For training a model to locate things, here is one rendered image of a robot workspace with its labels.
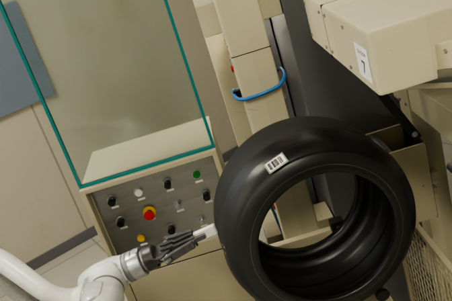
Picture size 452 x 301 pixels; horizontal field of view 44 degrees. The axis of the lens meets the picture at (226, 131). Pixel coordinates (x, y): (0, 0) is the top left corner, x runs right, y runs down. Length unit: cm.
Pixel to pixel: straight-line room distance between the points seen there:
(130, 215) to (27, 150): 216
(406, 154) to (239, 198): 68
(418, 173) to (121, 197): 112
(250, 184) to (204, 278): 96
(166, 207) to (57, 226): 238
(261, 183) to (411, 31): 56
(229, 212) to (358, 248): 57
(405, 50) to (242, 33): 68
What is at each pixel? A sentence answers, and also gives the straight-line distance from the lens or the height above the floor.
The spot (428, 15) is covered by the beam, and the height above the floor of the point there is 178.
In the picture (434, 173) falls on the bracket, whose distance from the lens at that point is 208.
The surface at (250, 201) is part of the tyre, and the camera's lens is 153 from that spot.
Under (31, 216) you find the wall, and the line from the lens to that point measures 452.
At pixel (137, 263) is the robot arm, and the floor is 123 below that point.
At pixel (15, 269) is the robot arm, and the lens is 174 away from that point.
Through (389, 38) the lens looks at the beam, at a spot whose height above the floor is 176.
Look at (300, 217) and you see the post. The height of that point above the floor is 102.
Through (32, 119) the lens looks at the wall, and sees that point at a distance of 435.
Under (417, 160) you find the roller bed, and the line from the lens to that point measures 201.
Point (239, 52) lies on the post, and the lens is 180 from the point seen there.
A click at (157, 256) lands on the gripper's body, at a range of 172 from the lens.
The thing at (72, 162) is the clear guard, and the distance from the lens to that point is 222.
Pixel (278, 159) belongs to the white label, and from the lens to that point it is 151.
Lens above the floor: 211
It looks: 22 degrees down
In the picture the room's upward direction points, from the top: 18 degrees counter-clockwise
